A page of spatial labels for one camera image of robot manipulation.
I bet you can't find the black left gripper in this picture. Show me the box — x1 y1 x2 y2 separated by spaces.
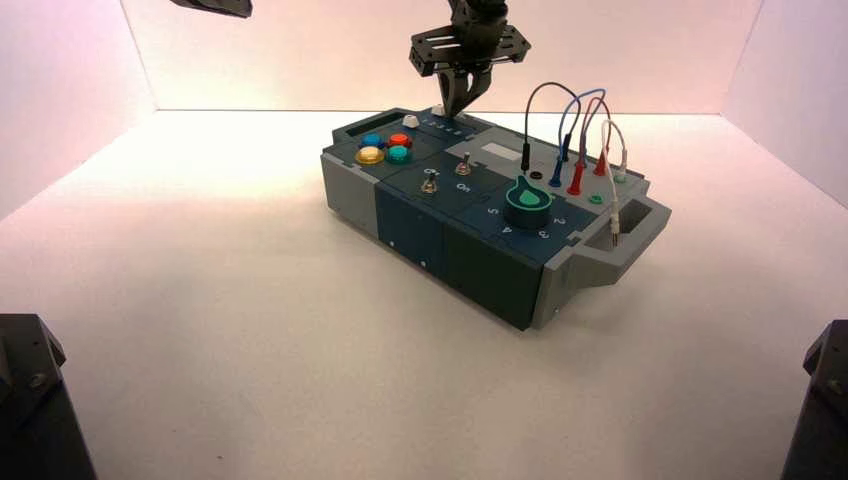
170 0 254 19

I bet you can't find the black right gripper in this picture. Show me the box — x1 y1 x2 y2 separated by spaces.
408 0 533 119

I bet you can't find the black green rotary knob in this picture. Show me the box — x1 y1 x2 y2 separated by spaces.
504 176 554 231

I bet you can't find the blue jumper cable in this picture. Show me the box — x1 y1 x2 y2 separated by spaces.
548 87 607 188

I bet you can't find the red jumper cable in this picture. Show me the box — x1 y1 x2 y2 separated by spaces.
566 97 612 197

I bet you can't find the black jumper cable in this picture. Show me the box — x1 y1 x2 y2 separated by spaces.
521 82 588 174

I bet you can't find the white jumper cable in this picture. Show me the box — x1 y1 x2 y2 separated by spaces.
601 119 629 248

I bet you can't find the grey display screen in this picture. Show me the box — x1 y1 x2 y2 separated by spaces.
481 142 523 162

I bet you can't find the blue grey control box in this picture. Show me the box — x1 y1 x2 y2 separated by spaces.
320 105 672 331

